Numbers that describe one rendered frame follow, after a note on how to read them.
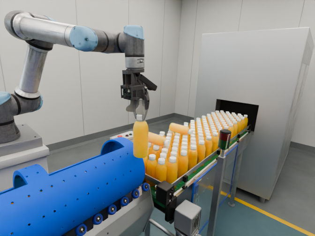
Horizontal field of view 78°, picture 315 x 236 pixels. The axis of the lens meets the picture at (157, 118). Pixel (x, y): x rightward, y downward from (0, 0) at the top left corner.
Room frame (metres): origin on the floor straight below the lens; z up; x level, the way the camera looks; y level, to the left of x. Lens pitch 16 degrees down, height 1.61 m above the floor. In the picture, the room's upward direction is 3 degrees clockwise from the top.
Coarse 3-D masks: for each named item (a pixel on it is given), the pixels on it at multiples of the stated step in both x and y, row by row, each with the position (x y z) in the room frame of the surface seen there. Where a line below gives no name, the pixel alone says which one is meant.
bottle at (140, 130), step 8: (136, 120) 0.79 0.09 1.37; (144, 120) 0.79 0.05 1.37; (136, 128) 0.77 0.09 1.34; (144, 128) 0.78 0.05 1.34; (136, 136) 0.77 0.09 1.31; (144, 136) 0.77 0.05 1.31; (136, 144) 0.77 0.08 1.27; (144, 144) 0.77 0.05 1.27; (136, 152) 0.77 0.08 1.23; (144, 152) 0.77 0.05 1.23
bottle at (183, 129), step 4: (172, 124) 1.47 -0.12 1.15; (176, 124) 1.46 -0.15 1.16; (172, 128) 1.45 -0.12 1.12; (176, 128) 1.42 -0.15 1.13; (180, 128) 1.40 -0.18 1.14; (184, 128) 1.39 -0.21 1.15; (188, 128) 1.40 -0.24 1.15; (176, 132) 1.43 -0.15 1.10; (180, 132) 1.40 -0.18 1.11; (184, 132) 1.38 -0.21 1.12
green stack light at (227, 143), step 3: (219, 141) 1.03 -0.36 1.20; (222, 141) 1.02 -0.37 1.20; (225, 141) 1.01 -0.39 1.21; (228, 141) 1.01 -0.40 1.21; (219, 144) 1.03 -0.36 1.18; (222, 144) 1.02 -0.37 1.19; (225, 144) 1.01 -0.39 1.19; (228, 144) 1.02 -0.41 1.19; (219, 147) 1.03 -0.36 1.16; (222, 147) 1.02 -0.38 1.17; (225, 147) 1.01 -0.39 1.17; (228, 147) 1.02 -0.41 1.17
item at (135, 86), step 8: (128, 72) 0.73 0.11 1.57; (136, 72) 0.75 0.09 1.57; (128, 80) 0.75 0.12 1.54; (136, 80) 0.77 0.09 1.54; (120, 88) 0.77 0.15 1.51; (128, 88) 0.73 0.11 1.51; (136, 88) 0.74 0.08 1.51; (144, 88) 0.77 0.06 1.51; (128, 96) 0.73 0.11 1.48; (136, 96) 0.75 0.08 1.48
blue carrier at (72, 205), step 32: (96, 160) 0.72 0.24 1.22; (128, 160) 0.80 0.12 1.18; (0, 192) 0.62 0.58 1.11; (32, 192) 0.52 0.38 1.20; (64, 192) 0.56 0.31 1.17; (96, 192) 0.63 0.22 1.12; (128, 192) 0.79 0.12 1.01; (0, 224) 0.42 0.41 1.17; (32, 224) 0.47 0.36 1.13; (64, 224) 0.53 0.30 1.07
